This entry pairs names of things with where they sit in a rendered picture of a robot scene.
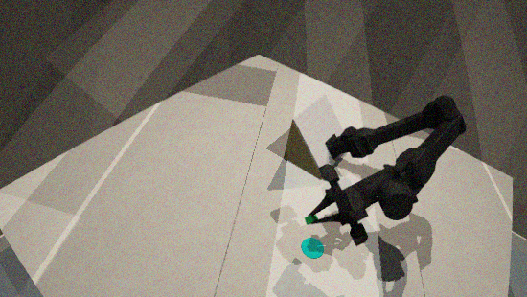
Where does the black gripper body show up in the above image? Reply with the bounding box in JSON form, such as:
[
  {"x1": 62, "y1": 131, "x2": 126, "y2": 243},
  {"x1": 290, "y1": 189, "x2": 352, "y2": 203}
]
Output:
[{"x1": 319, "y1": 164, "x2": 378, "y2": 246}]

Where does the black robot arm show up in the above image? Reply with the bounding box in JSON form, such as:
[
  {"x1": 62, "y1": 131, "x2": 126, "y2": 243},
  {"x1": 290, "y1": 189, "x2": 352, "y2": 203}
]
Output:
[{"x1": 325, "y1": 95, "x2": 466, "y2": 223}]

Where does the green rectangular post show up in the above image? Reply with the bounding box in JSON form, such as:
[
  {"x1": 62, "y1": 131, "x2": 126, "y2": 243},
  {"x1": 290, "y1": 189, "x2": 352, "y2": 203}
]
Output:
[{"x1": 304, "y1": 215, "x2": 318, "y2": 225}]

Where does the cyan circle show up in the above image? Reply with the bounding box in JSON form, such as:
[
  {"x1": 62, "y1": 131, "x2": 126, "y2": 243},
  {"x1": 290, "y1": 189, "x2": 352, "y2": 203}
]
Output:
[{"x1": 302, "y1": 238, "x2": 324, "y2": 259}]

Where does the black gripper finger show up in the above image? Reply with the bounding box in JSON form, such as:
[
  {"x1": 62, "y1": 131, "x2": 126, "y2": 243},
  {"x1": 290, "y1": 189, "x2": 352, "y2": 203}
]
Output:
[
  {"x1": 312, "y1": 213, "x2": 347, "y2": 226},
  {"x1": 308, "y1": 189, "x2": 335, "y2": 216}
]

